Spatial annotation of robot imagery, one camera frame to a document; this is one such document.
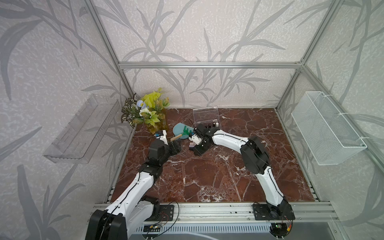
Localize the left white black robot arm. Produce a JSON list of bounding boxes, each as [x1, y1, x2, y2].
[[85, 138, 182, 240]]

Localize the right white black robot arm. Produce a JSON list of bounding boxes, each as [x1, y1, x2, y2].
[[189, 124, 289, 214]]

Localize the clear acrylic lipstick organizer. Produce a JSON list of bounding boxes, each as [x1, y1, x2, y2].
[[193, 106, 222, 129]]

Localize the green toy rake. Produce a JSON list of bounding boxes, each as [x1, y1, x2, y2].
[[182, 126, 194, 138]]

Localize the teal toy shovel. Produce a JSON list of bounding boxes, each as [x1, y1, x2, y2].
[[171, 123, 189, 142]]

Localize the artificial flowers in yellow vase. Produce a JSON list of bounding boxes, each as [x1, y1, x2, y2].
[[121, 88, 170, 134]]

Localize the left electronics board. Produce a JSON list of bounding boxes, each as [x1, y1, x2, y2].
[[143, 225, 162, 233]]

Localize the electronics board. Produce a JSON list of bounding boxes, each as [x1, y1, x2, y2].
[[270, 223, 292, 240], [143, 225, 162, 233]]

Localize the right electronics board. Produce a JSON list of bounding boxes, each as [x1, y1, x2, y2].
[[270, 223, 292, 240]]

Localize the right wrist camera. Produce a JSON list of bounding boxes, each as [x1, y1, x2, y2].
[[189, 133, 202, 145]]

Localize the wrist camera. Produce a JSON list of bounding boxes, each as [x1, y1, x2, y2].
[[155, 130, 168, 145], [189, 133, 202, 145]]

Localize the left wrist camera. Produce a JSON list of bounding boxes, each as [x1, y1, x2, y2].
[[155, 130, 168, 145]]

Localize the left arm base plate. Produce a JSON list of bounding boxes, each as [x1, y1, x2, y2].
[[147, 204, 175, 222]]

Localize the clear plastic wall shelf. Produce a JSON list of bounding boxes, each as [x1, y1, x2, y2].
[[43, 94, 120, 164]]

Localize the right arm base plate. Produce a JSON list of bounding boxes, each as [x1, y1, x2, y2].
[[252, 199, 296, 221]]

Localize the white wire mesh basket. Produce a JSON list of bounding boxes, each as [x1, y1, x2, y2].
[[292, 91, 367, 166]]

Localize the aluminium front rail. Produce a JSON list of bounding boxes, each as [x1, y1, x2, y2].
[[160, 202, 340, 224]]

